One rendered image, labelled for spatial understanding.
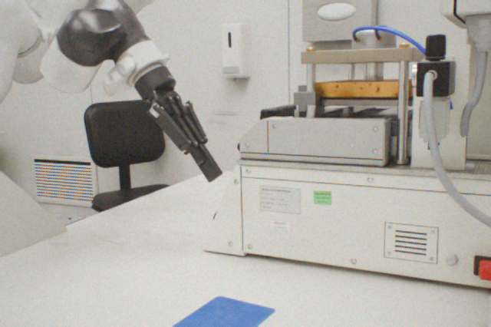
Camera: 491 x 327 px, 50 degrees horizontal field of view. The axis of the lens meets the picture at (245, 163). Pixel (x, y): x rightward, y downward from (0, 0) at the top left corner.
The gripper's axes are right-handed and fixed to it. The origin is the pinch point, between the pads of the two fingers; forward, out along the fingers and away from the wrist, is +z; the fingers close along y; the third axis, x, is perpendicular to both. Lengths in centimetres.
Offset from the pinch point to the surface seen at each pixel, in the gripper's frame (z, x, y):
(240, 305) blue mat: 23.5, -5.5, -23.0
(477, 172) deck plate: 26.2, -39.8, -4.7
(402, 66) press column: 7.2, -39.5, -1.8
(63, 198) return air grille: -64, 187, 149
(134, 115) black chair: -66, 99, 132
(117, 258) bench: 6.3, 18.5, -13.8
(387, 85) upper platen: 8.0, -35.5, 1.2
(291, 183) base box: 12.7, -14.9, -5.4
